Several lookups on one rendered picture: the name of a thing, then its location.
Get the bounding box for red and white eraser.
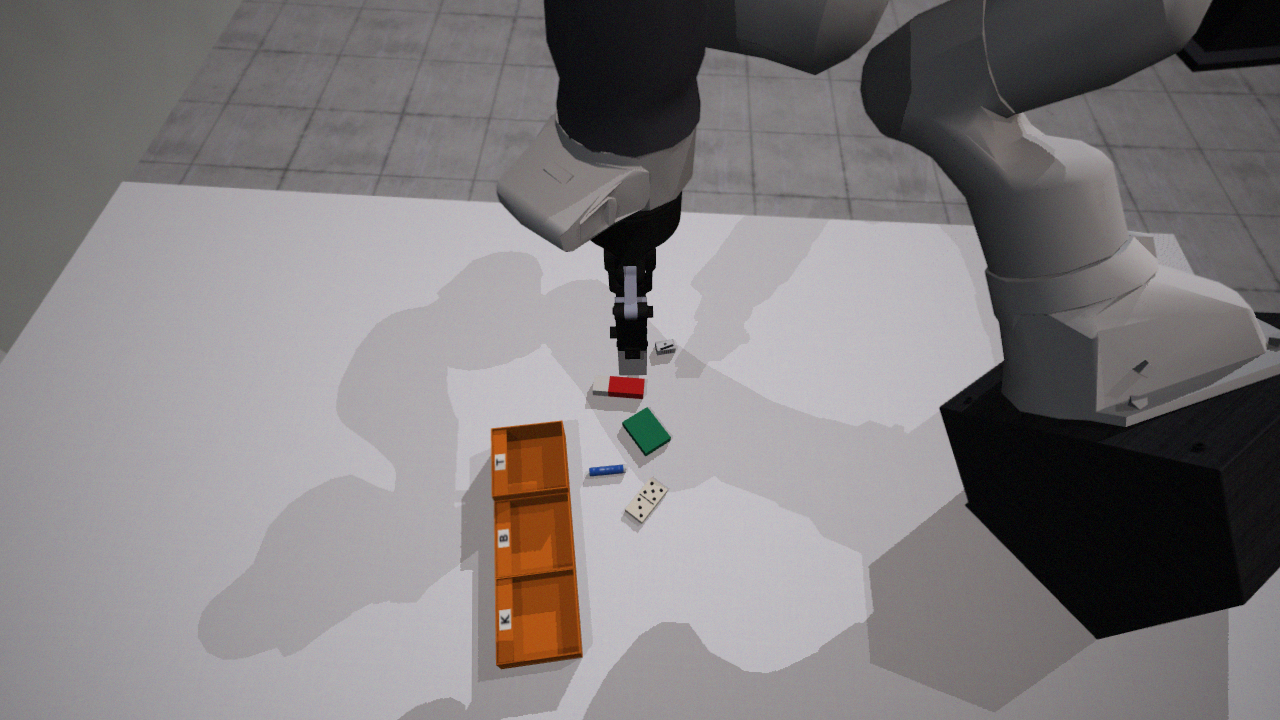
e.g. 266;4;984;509
593;375;645;398

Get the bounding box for orange three-compartment bin rack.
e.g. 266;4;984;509
492;421;582;669

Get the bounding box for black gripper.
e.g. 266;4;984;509
591;191;682;375

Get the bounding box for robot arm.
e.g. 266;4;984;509
497;0;1280;427

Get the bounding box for white domino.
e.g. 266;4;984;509
625;478;668;524

